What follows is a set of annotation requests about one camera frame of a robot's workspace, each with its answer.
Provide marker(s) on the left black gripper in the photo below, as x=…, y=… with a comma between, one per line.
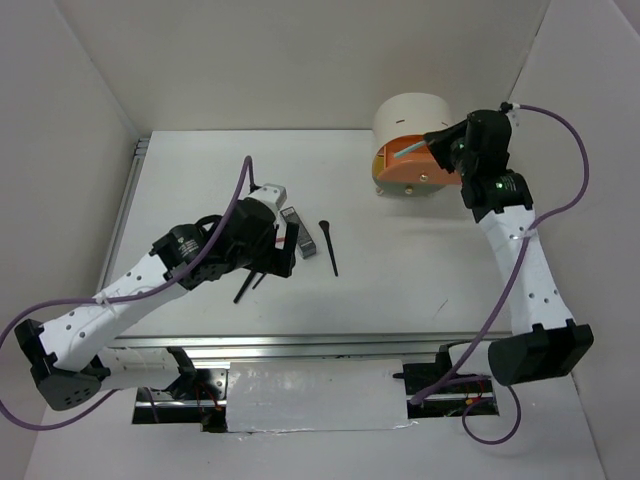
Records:
x=277, y=261

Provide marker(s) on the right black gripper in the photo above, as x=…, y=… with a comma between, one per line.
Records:
x=437, y=142

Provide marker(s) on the mint green makeup spatula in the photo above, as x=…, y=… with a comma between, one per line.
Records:
x=421, y=145

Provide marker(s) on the round cream drawer organizer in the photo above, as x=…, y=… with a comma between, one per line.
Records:
x=403, y=165

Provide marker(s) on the grey makeup box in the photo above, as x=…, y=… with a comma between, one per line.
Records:
x=305, y=243

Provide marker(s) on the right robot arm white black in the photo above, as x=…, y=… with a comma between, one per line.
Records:
x=546, y=342

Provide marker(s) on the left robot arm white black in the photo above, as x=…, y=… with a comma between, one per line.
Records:
x=70, y=357

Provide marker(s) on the salmon makeup spatula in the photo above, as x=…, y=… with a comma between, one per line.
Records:
x=281, y=242

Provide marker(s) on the black fan makeup brush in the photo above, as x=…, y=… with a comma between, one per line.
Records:
x=249, y=283

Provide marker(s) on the thin black makeup brush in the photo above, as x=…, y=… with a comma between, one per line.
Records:
x=260, y=279

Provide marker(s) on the black round makeup brush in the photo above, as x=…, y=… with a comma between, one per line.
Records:
x=325, y=227

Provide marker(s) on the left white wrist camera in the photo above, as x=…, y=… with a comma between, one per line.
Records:
x=272, y=195

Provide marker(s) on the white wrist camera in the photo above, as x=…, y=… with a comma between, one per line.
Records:
x=511, y=111
x=272, y=195

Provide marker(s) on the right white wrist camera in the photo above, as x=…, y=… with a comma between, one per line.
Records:
x=511, y=111

